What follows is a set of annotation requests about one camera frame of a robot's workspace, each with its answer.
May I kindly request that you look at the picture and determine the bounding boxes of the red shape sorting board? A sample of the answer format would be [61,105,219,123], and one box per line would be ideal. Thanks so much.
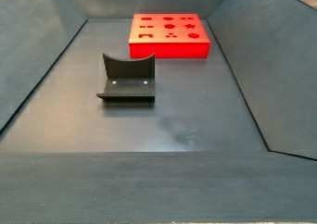
[129,13,211,58]

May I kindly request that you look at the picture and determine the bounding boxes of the black curved holder bracket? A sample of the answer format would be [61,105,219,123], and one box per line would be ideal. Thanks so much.
[97,55,157,103]

